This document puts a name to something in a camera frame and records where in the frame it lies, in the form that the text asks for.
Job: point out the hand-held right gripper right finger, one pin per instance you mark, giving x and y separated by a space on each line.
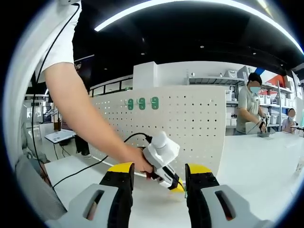
199 197

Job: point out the person's left hand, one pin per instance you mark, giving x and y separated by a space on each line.
142 161

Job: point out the person's white shirt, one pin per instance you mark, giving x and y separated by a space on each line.
65 47

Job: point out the person's grey mesh clothing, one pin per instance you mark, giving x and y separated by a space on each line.
33 197

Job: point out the grey metal shelf rack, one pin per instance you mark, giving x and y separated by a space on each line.
213 79

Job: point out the large black display screen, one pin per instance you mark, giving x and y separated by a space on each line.
83 71

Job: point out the white laptop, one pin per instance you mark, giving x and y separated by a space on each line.
59 136

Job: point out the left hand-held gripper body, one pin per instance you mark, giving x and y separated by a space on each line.
161 152

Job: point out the white storage box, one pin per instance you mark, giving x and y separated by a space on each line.
231 73

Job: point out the grey metal fixture block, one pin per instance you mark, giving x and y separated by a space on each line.
263 135

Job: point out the white pegboard mounting plate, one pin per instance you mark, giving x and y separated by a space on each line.
190 133

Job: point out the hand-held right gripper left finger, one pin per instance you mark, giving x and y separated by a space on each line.
121 197

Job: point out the shelf rack with white bins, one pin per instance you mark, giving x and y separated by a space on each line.
273 99

